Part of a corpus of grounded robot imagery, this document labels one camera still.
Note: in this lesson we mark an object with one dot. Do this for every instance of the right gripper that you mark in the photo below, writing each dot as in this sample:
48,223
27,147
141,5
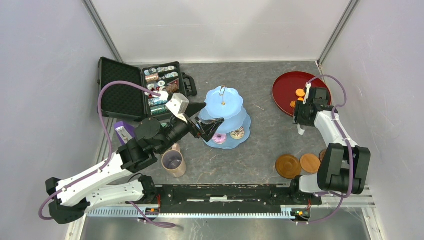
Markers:
299,106

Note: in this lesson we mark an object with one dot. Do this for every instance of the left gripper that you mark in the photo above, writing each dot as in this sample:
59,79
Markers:
208,128

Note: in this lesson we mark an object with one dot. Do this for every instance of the orange round cookie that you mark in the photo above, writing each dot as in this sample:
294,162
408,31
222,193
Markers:
300,93

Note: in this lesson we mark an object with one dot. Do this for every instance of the pink frosted donut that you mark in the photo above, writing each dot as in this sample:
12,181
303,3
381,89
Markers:
219,138

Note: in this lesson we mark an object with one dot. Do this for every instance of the blue three-tier cake stand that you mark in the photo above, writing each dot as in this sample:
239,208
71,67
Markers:
225,102

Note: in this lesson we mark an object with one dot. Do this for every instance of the metal tongs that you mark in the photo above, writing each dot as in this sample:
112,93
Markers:
300,129

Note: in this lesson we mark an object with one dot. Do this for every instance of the white sprinkled donut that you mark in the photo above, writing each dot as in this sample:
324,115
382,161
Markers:
238,133

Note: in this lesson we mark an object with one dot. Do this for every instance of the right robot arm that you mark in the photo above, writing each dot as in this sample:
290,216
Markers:
344,168

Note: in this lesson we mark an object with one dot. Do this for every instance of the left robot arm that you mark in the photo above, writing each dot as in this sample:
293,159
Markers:
69,199

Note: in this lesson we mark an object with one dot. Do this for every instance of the red round tray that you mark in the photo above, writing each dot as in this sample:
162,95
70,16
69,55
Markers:
285,86

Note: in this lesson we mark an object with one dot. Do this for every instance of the pink mug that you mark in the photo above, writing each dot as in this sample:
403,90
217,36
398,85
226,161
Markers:
173,161

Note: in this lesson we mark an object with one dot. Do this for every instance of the dark brown wooden coaster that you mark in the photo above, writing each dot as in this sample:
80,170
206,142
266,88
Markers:
322,155

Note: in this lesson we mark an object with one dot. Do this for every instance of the light wooden coaster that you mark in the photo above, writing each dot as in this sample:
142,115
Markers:
310,163

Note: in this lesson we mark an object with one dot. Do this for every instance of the purple box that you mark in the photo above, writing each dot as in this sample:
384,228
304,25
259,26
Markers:
124,132

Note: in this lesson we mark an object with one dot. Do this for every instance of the black open case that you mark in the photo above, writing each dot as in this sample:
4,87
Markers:
125,102

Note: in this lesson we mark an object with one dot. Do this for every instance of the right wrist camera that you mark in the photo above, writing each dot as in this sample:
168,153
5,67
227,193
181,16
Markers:
307,90

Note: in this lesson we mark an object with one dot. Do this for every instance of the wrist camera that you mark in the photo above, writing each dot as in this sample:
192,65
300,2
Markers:
178,105
307,90

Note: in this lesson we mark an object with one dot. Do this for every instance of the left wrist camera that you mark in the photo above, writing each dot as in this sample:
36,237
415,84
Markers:
178,105

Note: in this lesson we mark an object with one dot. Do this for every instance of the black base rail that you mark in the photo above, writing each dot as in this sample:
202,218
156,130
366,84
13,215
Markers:
227,200

